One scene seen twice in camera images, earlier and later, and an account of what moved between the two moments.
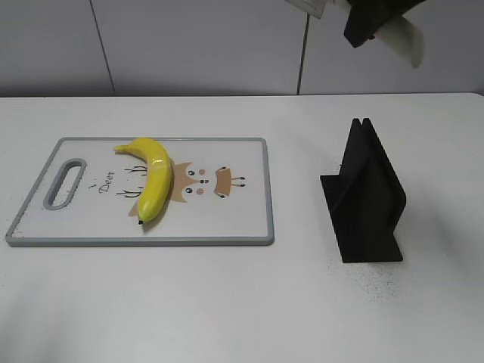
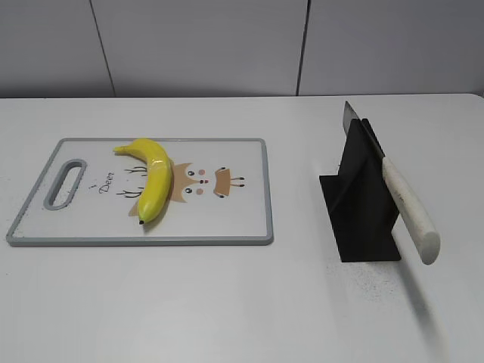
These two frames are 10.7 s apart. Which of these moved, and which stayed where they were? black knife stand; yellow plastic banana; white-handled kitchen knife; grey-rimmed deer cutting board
Moved: white-handled kitchen knife
Stayed: black knife stand; grey-rimmed deer cutting board; yellow plastic banana
